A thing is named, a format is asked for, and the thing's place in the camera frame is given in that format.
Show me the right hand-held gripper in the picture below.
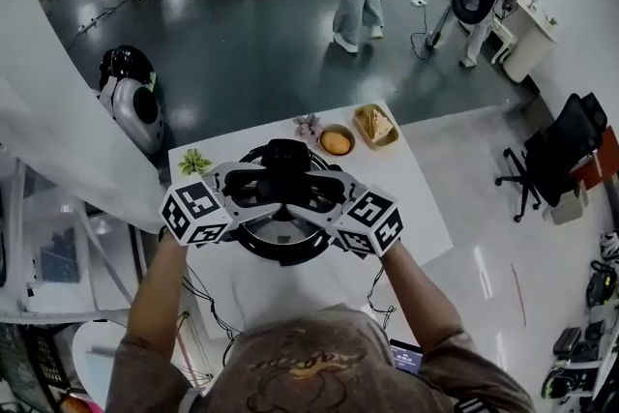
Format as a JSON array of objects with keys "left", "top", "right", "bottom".
[{"left": 283, "top": 166, "right": 405, "bottom": 258}]

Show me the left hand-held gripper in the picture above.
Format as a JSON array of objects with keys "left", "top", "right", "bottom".
[{"left": 159, "top": 161, "right": 292, "bottom": 249}]

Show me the black pressure cooker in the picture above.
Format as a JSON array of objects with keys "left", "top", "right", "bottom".
[{"left": 230, "top": 142, "right": 337, "bottom": 268}]

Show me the person's right forearm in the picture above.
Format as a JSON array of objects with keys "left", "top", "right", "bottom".
[{"left": 378, "top": 239, "right": 469, "bottom": 354}]

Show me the person's left forearm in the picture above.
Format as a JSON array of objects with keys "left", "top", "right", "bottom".
[{"left": 125, "top": 226, "right": 191, "bottom": 347}]

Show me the orange fruit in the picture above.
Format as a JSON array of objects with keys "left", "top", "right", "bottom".
[{"left": 321, "top": 131, "right": 351, "bottom": 156}]

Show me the small round bowl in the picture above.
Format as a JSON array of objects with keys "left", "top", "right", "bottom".
[{"left": 318, "top": 123, "right": 357, "bottom": 158}]

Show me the green leaf decoration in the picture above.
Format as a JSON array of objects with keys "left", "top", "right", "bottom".
[{"left": 177, "top": 147, "right": 215, "bottom": 178}]

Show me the wooden rectangular tray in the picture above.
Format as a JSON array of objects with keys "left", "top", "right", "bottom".
[{"left": 352, "top": 103, "right": 401, "bottom": 152}]

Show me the sandwich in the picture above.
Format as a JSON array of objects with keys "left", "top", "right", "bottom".
[{"left": 361, "top": 106, "right": 394, "bottom": 143}]

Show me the silver and black pod device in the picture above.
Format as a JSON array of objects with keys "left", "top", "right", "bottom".
[{"left": 98, "top": 44, "right": 166, "bottom": 156}]

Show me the person's brown printed shirt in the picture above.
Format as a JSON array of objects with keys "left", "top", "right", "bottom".
[{"left": 104, "top": 303, "right": 536, "bottom": 413}]

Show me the tablet with lit screen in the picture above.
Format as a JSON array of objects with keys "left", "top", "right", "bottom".
[{"left": 388, "top": 339, "right": 426, "bottom": 374}]

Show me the clear plastic storage bin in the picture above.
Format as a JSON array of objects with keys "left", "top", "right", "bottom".
[{"left": 22, "top": 187, "right": 94, "bottom": 311}]

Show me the white sheer curtain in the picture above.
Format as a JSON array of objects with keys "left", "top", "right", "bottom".
[{"left": 0, "top": 0, "right": 166, "bottom": 234}]

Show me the black office chair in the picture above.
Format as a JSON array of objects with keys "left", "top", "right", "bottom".
[{"left": 494, "top": 92, "right": 609, "bottom": 224}]

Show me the white cabinet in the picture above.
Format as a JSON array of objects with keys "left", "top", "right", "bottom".
[{"left": 490, "top": 0, "right": 560, "bottom": 84}]

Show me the black mesh crate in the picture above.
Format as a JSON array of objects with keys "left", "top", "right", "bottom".
[{"left": 0, "top": 322, "right": 67, "bottom": 413}]

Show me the black cable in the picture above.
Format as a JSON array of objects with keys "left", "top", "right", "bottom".
[
  {"left": 366, "top": 264, "right": 398, "bottom": 330},
  {"left": 181, "top": 263, "right": 243, "bottom": 367}
]

